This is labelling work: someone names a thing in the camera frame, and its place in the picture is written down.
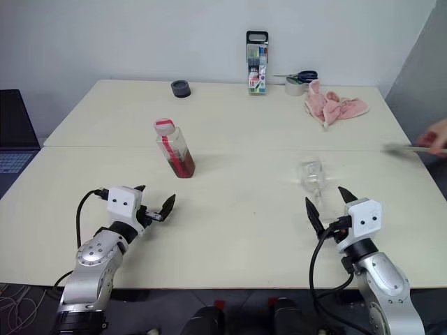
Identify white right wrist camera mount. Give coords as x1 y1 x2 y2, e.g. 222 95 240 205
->
344 198 383 246

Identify red and white bottle cap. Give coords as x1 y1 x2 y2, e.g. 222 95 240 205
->
153 118 175 136

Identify thin white cables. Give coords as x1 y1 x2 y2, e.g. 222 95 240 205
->
0 282 46 335

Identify person's bare hand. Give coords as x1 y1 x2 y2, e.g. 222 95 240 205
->
417 118 447 156

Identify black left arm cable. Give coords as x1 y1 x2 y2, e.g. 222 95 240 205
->
75 188 109 247

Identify black round container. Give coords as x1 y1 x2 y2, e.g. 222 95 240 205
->
170 80 192 99

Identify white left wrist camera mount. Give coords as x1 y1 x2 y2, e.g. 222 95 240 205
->
106 186 146 239

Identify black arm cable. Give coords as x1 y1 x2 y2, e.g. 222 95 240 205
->
75 188 109 247
309 216 354 335

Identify pink cloth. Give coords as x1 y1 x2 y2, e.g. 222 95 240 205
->
303 80 371 132

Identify marker pen pack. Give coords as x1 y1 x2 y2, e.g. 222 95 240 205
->
246 30 269 96

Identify dark laptop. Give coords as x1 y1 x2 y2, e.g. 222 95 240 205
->
0 89 41 197

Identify thin pale stick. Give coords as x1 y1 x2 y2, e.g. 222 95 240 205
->
382 143 447 155

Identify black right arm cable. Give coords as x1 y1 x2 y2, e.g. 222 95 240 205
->
309 216 354 335

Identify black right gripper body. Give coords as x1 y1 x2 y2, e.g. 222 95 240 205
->
324 216 353 245

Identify plastic bottle with red contents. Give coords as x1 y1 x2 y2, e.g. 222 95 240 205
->
152 118 196 179

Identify blue handled scissors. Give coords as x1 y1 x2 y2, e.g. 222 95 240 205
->
272 70 318 83

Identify clear plastic cup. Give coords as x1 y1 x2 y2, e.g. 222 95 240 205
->
295 158 333 221

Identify dark rounded shape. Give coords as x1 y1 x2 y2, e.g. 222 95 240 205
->
268 296 309 335
188 299 226 335

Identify beige tape roll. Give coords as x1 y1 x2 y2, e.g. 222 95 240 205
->
284 76 310 96

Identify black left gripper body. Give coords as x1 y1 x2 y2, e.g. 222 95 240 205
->
138 205 165 228

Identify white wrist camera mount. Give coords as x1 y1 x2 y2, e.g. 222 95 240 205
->
344 198 383 246
106 186 146 239

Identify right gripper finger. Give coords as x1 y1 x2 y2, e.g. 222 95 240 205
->
305 197 325 239
337 186 358 205

